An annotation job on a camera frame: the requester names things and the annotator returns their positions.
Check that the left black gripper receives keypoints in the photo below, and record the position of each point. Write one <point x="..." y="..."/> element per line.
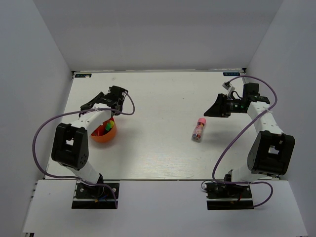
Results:
<point x="92" y="102"/>

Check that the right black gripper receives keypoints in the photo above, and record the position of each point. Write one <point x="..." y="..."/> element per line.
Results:
<point x="219" y="108"/>

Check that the green highlighter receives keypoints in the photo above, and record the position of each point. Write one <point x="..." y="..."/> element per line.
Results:
<point x="107" y="128"/>

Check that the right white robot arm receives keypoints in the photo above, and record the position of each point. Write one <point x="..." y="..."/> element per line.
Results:
<point x="272" y="149"/>

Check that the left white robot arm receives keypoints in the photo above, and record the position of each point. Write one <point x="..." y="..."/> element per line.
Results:
<point x="70" y="147"/>

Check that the right blue table label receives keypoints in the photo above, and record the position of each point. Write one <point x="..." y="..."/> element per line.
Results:
<point x="231" y="74"/>

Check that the blue table label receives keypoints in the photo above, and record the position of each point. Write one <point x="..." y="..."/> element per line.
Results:
<point x="231" y="74"/>
<point x="83" y="75"/>

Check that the orange round container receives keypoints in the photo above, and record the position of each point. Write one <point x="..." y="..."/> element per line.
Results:
<point x="99" y="135"/>

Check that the pink marker tube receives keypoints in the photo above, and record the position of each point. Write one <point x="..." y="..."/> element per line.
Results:
<point x="198" y="130"/>

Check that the left blue table label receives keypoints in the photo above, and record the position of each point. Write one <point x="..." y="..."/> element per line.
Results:
<point x="83" y="75"/>

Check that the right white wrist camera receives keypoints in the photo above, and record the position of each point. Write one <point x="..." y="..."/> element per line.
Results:
<point x="228" y="86"/>

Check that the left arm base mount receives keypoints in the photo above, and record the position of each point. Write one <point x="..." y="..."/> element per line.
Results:
<point x="88" y="197"/>

